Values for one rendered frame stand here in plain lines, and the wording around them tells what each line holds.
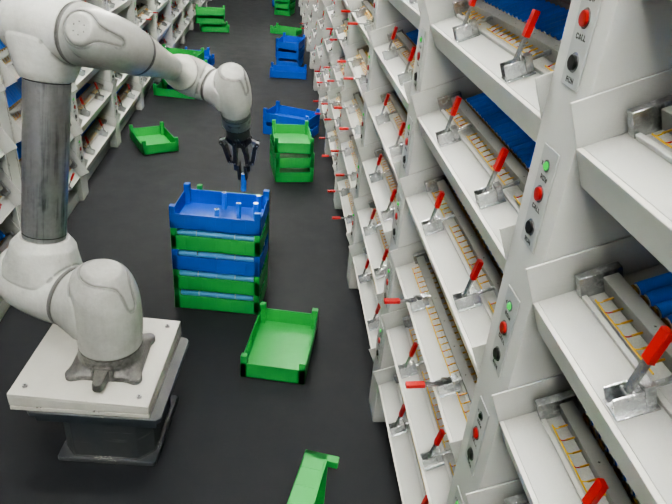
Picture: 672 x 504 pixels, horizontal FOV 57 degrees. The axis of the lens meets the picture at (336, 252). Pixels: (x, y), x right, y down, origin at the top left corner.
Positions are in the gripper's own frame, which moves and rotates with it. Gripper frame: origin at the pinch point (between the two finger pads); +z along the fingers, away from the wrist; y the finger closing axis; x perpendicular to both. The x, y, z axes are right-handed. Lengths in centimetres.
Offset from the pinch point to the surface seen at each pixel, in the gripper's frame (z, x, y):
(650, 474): -104, -123, 63
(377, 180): -8.8, -7.3, 45.0
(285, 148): 72, 82, 2
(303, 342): 32, -46, 26
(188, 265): 21.8, -26.0, -16.0
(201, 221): 6.0, -18.7, -10.9
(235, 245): 13.2, -22.0, 0.2
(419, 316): -39, -72, 54
